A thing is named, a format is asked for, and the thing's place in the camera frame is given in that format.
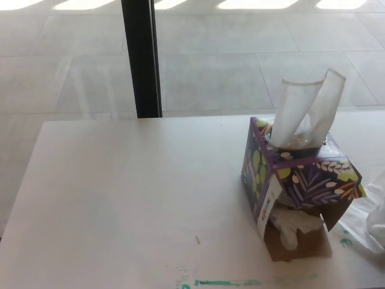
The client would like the black window frame post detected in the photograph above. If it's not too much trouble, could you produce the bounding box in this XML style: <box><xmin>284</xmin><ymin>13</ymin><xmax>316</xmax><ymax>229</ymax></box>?
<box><xmin>120</xmin><ymin>0</ymin><xmax>164</xmax><ymax>119</ymax></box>

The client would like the white tissue sheet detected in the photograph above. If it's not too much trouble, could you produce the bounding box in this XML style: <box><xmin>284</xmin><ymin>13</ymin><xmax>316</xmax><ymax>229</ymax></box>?
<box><xmin>270</xmin><ymin>68</ymin><xmax>347</xmax><ymax>149</ymax></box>
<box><xmin>338</xmin><ymin>173</ymin><xmax>385</xmax><ymax>256</ymax></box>

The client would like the purple floral tissue box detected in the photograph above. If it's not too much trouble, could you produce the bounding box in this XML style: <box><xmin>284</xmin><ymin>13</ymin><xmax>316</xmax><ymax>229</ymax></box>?
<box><xmin>240</xmin><ymin>116</ymin><xmax>369</xmax><ymax>263</ymax></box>

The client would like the crumpled white tissue wad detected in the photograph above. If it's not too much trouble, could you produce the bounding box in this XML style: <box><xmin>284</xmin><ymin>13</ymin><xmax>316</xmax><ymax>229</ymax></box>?
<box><xmin>268</xmin><ymin>209</ymin><xmax>326</xmax><ymax>251</ymax></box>

